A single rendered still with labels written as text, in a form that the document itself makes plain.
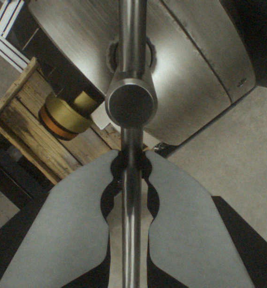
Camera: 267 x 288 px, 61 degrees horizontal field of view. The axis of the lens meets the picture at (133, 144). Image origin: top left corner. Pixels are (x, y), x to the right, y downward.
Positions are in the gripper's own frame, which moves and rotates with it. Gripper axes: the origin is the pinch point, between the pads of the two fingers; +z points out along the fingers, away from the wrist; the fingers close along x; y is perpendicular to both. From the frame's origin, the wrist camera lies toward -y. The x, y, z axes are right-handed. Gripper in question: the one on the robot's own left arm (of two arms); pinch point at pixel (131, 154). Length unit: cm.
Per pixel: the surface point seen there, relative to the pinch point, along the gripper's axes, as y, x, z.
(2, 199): 37, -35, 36
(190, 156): 71, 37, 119
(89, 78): -1.8, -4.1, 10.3
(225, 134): 55, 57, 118
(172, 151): 38, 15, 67
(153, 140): 9.8, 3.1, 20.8
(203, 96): 0.2, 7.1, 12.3
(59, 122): 7.5, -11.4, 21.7
